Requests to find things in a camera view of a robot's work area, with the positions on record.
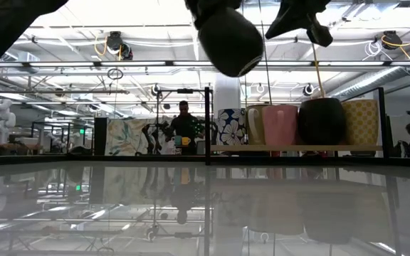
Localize black upright box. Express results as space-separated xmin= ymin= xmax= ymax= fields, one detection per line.
xmin=93 ymin=117 xmax=108 ymax=156

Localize black mug red inside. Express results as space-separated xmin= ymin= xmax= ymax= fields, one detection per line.
xmin=297 ymin=97 xmax=347 ymax=146

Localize black ceiling cable reel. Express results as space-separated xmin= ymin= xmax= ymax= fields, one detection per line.
xmin=381 ymin=31 xmax=404 ymax=51
xmin=104 ymin=31 xmax=134 ymax=61

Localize black hanging cable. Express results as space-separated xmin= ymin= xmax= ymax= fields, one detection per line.
xmin=261 ymin=21 xmax=272 ymax=105

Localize yellow-green mug white handle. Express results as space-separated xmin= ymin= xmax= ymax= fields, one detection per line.
xmin=246 ymin=104 xmax=268 ymax=146

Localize yellow hanging cable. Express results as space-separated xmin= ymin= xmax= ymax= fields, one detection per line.
xmin=311 ymin=45 xmax=325 ymax=100

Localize yellow dotted mug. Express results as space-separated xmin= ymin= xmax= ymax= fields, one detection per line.
xmin=340 ymin=99 xmax=379 ymax=146

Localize black table edge rail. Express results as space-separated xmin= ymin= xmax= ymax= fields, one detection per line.
xmin=0 ymin=154 xmax=410 ymax=167

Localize black background camera stand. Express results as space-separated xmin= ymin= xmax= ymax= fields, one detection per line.
xmin=156 ymin=87 xmax=208 ymax=125

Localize white blue floral mug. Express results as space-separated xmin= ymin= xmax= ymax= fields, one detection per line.
xmin=217 ymin=108 xmax=248 ymax=146

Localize pink mug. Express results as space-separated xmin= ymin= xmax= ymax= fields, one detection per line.
xmin=261 ymin=105 xmax=300 ymax=146

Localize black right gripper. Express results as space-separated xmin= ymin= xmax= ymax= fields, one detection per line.
xmin=264 ymin=0 xmax=334 ymax=48

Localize all-black mug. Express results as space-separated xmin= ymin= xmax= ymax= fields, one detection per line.
xmin=197 ymin=6 xmax=265 ymax=78

